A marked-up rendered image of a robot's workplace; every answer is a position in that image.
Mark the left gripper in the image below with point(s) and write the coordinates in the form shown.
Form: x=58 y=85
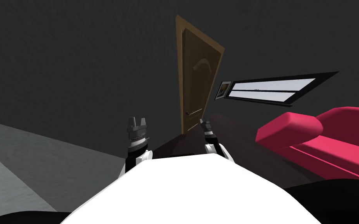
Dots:
x=137 y=133

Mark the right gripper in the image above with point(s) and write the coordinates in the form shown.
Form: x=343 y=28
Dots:
x=207 y=128

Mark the brown wooden door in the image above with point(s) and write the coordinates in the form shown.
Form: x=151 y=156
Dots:
x=199 y=87

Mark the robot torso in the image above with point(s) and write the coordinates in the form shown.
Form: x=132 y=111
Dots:
x=192 y=193

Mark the black framed window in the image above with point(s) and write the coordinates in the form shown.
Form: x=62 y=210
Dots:
x=269 y=88

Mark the red sofa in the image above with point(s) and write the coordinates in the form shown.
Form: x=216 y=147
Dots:
x=329 y=140

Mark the framed wall picture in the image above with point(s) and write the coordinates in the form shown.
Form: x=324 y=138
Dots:
x=223 y=90

